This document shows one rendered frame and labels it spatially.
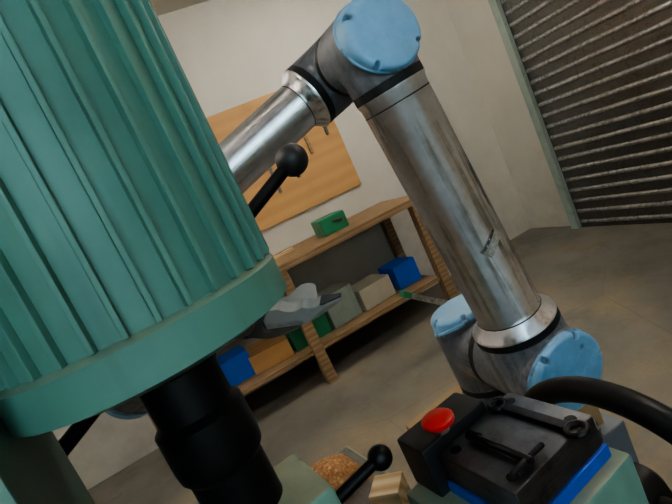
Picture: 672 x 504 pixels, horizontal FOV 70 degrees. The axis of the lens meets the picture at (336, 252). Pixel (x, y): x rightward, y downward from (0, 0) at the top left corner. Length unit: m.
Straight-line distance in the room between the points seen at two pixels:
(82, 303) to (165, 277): 0.04
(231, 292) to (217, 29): 3.70
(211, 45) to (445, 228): 3.25
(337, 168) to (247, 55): 1.06
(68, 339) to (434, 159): 0.59
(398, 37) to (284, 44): 3.27
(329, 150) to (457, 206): 3.12
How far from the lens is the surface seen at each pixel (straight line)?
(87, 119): 0.25
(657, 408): 0.54
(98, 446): 3.83
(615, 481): 0.46
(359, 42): 0.71
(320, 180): 3.77
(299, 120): 0.83
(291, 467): 0.39
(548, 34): 3.98
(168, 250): 0.25
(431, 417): 0.45
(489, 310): 0.83
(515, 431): 0.45
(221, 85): 3.78
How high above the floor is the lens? 1.26
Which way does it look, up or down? 9 degrees down
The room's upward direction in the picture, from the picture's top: 25 degrees counter-clockwise
